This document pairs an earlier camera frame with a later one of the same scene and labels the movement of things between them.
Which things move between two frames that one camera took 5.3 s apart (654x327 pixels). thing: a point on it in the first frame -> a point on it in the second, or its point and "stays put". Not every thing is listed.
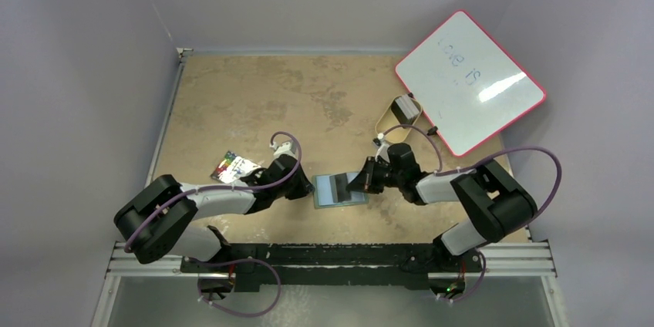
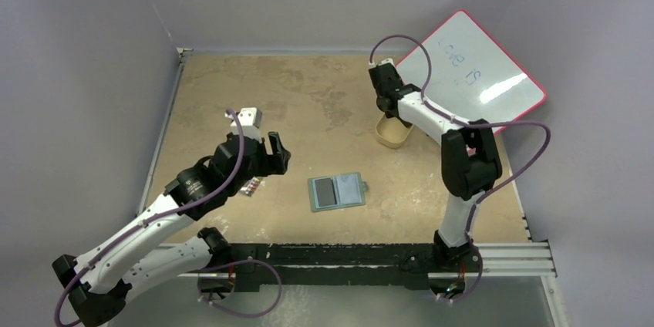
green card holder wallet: x=331 y=191 stays put
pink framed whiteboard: x=466 y=83 stays put
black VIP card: x=338 y=183 -> x=325 y=192
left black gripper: x=304 y=187 -> x=280 y=156
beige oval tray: x=388 y=121 stays put
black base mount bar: x=332 y=267 stays put
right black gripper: x=369 y=175 -> x=383 y=77
